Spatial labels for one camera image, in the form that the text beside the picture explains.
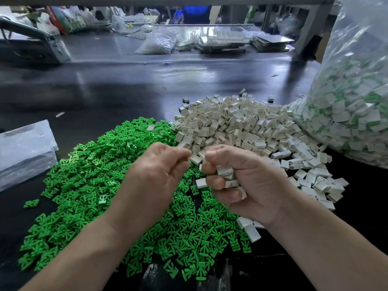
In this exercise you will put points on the person's left hand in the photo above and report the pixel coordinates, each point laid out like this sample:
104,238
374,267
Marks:
151,188

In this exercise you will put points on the person's right hand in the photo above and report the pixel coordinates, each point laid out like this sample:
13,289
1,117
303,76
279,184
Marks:
257,181

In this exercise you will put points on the small white plastic part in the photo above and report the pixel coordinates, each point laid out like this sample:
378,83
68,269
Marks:
232,184
225,171

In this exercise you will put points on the pile of white plastic caps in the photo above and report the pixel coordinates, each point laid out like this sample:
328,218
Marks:
254,121

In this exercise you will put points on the pile of green plastic clips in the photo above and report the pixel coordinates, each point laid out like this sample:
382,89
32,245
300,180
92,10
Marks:
82,169

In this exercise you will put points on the clear plastic bag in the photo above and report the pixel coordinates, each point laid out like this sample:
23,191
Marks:
354,106

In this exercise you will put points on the person's right forearm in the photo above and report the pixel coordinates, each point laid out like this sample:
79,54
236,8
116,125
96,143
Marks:
330,254

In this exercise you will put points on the person's left forearm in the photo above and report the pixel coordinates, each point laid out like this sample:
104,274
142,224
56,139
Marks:
73,260

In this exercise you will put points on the small green plastic part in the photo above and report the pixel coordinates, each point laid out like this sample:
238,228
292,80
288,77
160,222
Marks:
31,203

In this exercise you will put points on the small clear bag of parts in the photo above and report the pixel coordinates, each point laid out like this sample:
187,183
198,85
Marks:
156,43

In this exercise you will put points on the stack of clear flat bags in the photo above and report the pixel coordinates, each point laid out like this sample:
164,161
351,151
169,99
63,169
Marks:
27,151

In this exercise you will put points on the dark flat tray stack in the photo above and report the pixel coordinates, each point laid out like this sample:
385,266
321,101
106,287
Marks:
273,43

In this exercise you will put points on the blue crate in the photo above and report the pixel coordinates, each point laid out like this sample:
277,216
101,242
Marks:
195,14

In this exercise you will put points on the grey heat sealer machine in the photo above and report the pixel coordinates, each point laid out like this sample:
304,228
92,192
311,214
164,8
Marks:
33,46

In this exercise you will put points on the grey metal horizontal bar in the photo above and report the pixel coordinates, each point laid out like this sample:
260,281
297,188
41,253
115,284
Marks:
182,1

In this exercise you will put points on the grey metal slanted post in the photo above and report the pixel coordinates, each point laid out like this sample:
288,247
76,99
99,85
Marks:
315,22

